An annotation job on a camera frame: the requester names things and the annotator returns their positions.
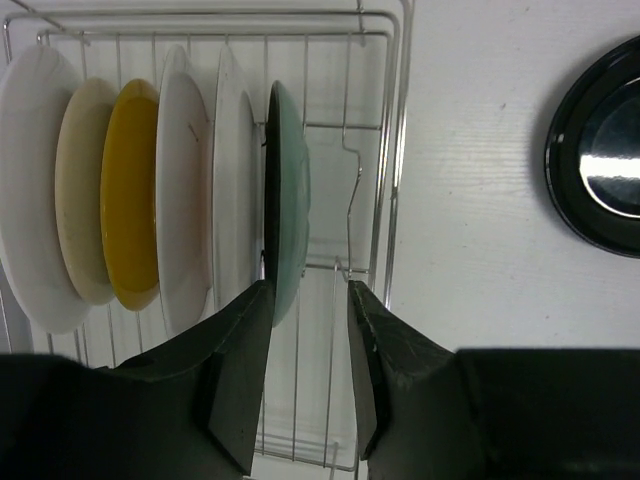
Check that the large white plate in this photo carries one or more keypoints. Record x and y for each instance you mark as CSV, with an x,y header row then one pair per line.
x,y
35,92

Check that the metal wire dish rack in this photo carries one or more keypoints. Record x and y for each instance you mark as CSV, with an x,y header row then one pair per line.
x,y
342,62

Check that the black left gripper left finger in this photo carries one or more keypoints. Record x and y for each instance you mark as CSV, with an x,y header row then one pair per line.
x,y
186,409

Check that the yellow plate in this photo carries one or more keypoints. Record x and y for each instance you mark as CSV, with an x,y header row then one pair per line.
x,y
127,195

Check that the black plate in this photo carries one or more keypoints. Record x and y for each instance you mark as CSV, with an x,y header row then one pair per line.
x,y
591,159

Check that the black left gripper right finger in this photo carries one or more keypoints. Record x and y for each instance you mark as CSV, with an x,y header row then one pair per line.
x,y
424,412

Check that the beige plate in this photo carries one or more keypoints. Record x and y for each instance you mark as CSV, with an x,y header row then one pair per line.
x,y
78,168

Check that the plain white plate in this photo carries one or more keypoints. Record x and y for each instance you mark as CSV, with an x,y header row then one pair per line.
x,y
182,182

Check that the white plate orange sunburst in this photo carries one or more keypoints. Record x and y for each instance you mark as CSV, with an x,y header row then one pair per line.
x,y
235,227

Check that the teal blue patterned plate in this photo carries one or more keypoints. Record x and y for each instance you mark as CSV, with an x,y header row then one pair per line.
x,y
287,199

